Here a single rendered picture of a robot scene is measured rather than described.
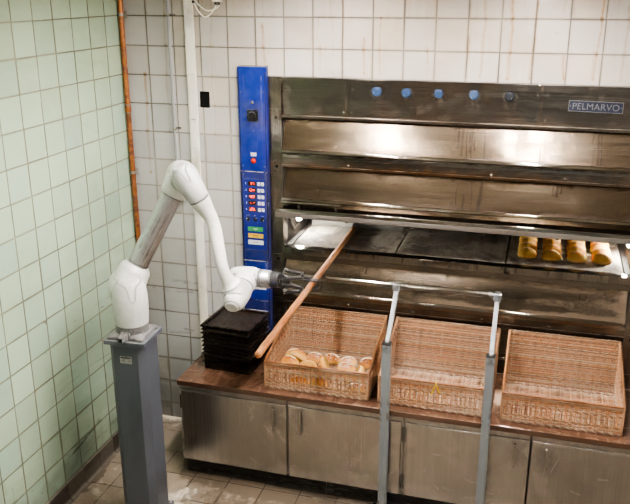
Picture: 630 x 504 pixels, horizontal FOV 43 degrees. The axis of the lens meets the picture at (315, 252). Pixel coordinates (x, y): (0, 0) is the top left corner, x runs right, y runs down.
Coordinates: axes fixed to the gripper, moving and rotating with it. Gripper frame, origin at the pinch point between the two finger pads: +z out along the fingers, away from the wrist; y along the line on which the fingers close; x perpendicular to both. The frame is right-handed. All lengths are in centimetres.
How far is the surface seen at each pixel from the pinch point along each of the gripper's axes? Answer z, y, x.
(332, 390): 10, 58, -5
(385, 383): 38, 44, 6
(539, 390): 110, 60, -37
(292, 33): -26, -112, -54
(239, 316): -51, 37, -34
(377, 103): 18, -79, -55
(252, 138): -47, -58, -51
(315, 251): -13, 3, -54
